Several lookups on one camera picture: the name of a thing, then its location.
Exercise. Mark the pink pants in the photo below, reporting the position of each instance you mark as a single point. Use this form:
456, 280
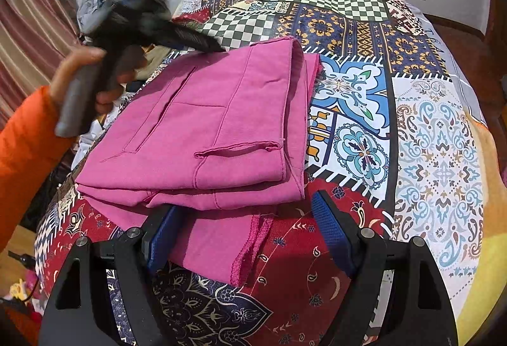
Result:
222, 112

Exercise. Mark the striped red curtain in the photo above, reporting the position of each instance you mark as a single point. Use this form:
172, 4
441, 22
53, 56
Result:
23, 33

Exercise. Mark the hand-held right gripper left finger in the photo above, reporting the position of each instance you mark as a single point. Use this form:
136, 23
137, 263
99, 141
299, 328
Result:
160, 239

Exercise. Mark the person's left hand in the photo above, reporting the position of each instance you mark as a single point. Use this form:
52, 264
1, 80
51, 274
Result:
69, 66

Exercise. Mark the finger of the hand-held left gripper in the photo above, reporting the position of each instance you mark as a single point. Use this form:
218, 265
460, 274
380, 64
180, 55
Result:
194, 38

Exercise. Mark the olive green garment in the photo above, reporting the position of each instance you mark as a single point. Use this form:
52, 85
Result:
158, 54

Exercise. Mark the person's left forearm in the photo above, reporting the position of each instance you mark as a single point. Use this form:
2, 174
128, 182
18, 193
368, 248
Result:
27, 155

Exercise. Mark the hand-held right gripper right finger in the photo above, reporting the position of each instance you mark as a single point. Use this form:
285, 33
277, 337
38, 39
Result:
330, 227

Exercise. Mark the patchwork printed blanket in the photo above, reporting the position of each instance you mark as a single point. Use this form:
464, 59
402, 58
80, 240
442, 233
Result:
435, 132

